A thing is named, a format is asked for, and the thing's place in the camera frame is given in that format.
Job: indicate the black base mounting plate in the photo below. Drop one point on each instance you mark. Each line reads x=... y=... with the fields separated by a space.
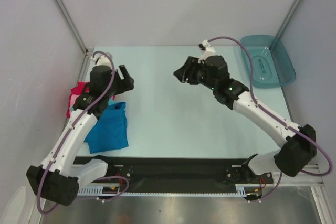
x=183 y=175

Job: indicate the folded red t shirt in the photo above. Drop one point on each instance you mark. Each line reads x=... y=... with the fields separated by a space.
x=77 y=90

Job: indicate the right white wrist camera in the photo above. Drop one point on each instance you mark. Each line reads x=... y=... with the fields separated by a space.
x=207 y=50

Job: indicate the left aluminium corner post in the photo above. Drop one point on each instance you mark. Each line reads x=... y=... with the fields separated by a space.
x=71 y=25

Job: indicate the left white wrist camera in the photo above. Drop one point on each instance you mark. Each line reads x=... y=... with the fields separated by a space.
x=101 y=60

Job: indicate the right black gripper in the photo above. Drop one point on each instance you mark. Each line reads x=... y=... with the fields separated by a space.
x=190 y=70

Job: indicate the folded pink t shirt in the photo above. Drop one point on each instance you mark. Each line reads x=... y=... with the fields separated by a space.
x=73 y=99

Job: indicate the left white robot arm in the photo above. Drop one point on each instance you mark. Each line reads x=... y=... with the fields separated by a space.
x=54 y=179

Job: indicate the aluminium front frame rail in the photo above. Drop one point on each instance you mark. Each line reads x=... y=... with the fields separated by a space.
x=301 y=179

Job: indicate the light blue cable duct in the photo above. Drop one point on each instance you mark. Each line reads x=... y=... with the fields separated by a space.
x=92 y=190

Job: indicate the right aluminium corner post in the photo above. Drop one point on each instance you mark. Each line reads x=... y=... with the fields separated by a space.
x=288 y=17

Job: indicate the aluminium corner post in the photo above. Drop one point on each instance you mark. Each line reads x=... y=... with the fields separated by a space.
x=288 y=17
x=71 y=25

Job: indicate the blue t shirt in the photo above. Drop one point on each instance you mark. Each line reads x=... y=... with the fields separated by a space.
x=110 y=131

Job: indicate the right light cable duct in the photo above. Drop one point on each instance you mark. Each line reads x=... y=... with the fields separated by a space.
x=250 y=189

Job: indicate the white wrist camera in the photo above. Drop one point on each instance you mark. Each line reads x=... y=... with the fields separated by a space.
x=207 y=50
x=101 y=60

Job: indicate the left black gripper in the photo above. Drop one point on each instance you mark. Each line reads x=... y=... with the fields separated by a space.
x=125 y=84

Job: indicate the teal transparent plastic bin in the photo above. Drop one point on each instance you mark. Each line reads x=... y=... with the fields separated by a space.
x=272 y=67

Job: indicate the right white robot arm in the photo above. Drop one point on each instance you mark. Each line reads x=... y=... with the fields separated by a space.
x=294 y=153

